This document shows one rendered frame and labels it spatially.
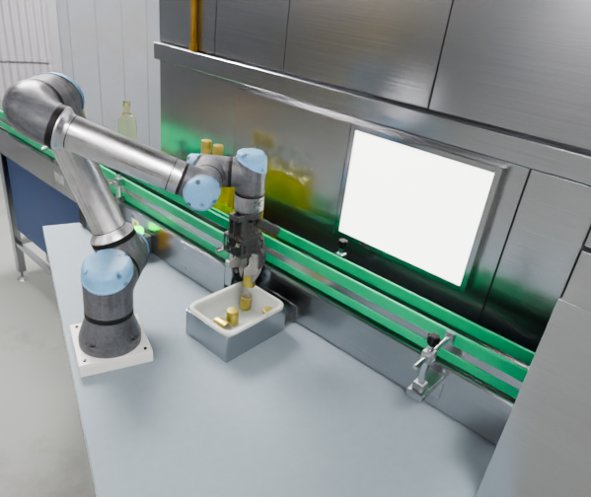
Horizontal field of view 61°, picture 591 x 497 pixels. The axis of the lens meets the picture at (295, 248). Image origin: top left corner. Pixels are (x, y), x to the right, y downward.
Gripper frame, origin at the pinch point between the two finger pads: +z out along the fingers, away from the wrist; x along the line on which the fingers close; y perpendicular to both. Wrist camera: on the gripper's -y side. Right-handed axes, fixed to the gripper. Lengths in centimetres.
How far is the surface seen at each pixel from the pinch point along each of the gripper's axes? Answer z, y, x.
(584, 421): -13, 6, 84
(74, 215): 25, -6, -111
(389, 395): 17.0, -6.2, 45.2
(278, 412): 16.9, 18.5, 29.8
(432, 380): 6, -7, 54
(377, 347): 9.3, -11.1, 36.9
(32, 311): 91, 2, -150
